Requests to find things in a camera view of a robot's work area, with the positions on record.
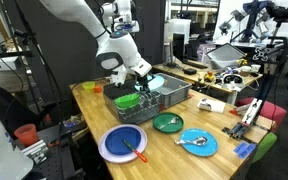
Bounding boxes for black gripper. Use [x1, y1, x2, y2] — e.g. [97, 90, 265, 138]
[134, 73, 156, 93]

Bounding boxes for light blue plastic bowl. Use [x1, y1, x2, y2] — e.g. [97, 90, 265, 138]
[134, 74, 166, 93]

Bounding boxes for grey metal dish rack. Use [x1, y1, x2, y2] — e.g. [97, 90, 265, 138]
[102, 79, 163, 125]

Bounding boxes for dark green plate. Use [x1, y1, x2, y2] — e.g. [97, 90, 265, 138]
[152, 111, 185, 134]

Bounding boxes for dark blue plate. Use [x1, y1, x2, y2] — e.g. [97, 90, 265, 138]
[104, 126, 143, 156]

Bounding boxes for lavender plate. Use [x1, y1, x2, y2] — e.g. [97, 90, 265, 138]
[97, 123, 149, 164]

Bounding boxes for cyan plate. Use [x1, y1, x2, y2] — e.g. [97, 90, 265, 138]
[179, 127, 219, 158]

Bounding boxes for green plastic bowl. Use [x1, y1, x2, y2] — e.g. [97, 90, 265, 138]
[113, 92, 141, 110]

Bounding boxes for wooden side desk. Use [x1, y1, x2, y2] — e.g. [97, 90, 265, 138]
[151, 62, 263, 106]

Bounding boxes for grey plastic bin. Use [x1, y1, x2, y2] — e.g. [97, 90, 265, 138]
[138, 72, 192, 108]

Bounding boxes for metal spoon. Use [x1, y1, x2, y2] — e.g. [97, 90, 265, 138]
[159, 116, 180, 130]
[174, 136, 209, 147]

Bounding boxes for black power adapter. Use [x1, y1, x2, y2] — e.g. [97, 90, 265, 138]
[183, 67, 198, 76]

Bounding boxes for black computer monitor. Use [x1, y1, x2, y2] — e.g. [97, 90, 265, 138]
[172, 32, 186, 63]

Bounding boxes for black keyboard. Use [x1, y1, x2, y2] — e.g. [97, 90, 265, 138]
[182, 59, 209, 70]

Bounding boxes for lime green bowl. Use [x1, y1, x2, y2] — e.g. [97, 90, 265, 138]
[81, 80, 96, 91]

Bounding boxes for yellow toy figure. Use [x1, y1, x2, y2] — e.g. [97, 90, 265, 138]
[203, 71, 216, 83]

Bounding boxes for white storage bin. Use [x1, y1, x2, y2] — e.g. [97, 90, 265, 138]
[165, 18, 192, 44]

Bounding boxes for white paper sheet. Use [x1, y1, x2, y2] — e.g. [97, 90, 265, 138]
[196, 98, 226, 114]

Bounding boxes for silver open laptop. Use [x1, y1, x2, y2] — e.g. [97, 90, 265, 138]
[206, 42, 247, 70]

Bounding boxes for white VR headset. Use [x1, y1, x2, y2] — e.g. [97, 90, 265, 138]
[222, 73, 244, 86]

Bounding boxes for white cup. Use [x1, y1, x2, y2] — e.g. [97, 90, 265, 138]
[239, 65, 253, 78]

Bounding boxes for orange clamp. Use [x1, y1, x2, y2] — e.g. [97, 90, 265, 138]
[48, 139, 62, 149]

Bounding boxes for black breadboard table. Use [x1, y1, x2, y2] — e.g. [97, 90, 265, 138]
[37, 119, 88, 180]

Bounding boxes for blue tripod rig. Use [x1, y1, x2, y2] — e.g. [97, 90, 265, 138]
[218, 0, 275, 43]

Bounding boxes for red stool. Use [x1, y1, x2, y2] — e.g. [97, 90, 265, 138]
[235, 96, 288, 129]

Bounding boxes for aluminium extrusion piece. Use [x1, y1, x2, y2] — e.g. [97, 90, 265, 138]
[21, 139, 49, 164]

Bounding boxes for red plastic cup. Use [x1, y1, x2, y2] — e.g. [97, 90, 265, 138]
[13, 123, 40, 148]

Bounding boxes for green chair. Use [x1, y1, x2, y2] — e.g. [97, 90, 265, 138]
[252, 131, 278, 164]

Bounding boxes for white lab machine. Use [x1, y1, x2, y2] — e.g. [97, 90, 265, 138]
[0, 55, 22, 81]

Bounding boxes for white rounded device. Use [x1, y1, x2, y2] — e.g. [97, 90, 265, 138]
[0, 109, 35, 180]

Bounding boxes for white wrist mount box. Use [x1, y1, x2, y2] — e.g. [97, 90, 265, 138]
[129, 59, 153, 79]

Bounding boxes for knife with orange handle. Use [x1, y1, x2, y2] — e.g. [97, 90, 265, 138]
[122, 138, 149, 164]

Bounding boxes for black camera stand pole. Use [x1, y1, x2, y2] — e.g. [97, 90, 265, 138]
[222, 23, 288, 140]

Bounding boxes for black tripod with camera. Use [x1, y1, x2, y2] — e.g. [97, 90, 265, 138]
[13, 28, 42, 104]

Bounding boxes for black camera on stand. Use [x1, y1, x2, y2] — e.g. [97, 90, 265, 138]
[267, 3, 288, 24]

